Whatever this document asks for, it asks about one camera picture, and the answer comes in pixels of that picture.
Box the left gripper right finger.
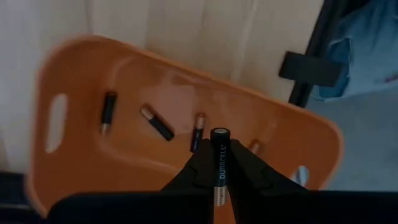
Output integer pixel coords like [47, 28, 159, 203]
[229, 139, 398, 224]

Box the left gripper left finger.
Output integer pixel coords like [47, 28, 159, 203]
[46, 139, 216, 224]

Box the black frame bracket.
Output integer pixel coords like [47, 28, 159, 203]
[278, 51, 345, 88]

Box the orange plastic bin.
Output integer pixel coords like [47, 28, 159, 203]
[26, 34, 345, 218]

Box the black copper Duracell AAA battery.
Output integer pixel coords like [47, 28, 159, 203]
[189, 113, 206, 154]
[139, 105, 175, 142]
[248, 139, 262, 156]
[99, 91, 118, 135]
[210, 127, 231, 207]

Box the blue fabric object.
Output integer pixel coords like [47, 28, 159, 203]
[310, 0, 398, 102]

